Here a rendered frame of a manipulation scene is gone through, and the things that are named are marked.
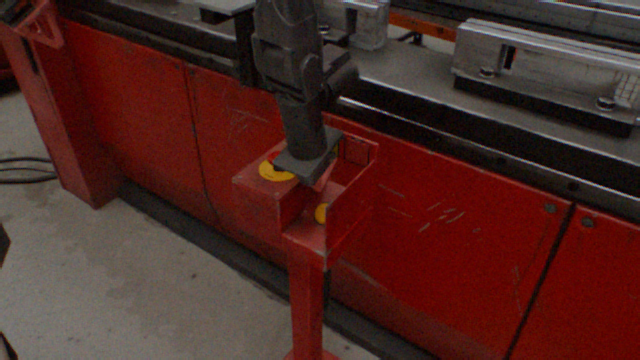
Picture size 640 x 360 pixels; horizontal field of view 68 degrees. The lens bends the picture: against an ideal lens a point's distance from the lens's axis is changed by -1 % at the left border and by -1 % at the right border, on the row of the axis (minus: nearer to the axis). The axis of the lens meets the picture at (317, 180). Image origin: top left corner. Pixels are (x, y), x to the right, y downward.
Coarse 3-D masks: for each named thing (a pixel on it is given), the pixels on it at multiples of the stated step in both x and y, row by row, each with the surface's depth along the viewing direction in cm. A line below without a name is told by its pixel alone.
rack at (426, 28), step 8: (392, 16) 278; (400, 16) 275; (408, 16) 273; (392, 24) 281; (400, 24) 277; (408, 24) 273; (416, 24) 270; (424, 24) 266; (432, 24) 264; (416, 32) 321; (424, 32) 269; (432, 32) 265; (440, 32) 262; (448, 32) 259; (456, 32) 256; (400, 40) 310; (416, 40) 331; (448, 40) 261
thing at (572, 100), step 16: (464, 80) 88; (480, 80) 86; (496, 80) 86; (512, 80) 86; (528, 80) 86; (496, 96) 86; (512, 96) 84; (528, 96) 82; (544, 96) 81; (560, 96) 81; (576, 96) 81; (544, 112) 82; (560, 112) 80; (576, 112) 79; (592, 112) 77; (608, 112) 77; (624, 112) 77; (592, 128) 79; (608, 128) 77; (624, 128) 76
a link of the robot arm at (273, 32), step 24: (264, 0) 53; (288, 0) 52; (312, 0) 55; (264, 24) 56; (288, 24) 54; (312, 24) 56; (264, 48) 59; (288, 48) 55; (312, 48) 58; (264, 72) 61; (288, 72) 57
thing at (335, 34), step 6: (252, 18) 112; (336, 30) 105; (324, 36) 103; (330, 36) 102; (336, 36) 102; (342, 36) 103; (348, 36) 104; (324, 42) 103; (330, 42) 102; (336, 42) 101; (342, 42) 103; (348, 42) 105; (342, 48) 104
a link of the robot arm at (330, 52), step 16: (336, 48) 67; (304, 64) 57; (320, 64) 59; (336, 64) 66; (352, 64) 68; (272, 80) 64; (304, 80) 58; (320, 80) 61; (336, 80) 66; (352, 80) 68; (304, 96) 60; (336, 96) 67
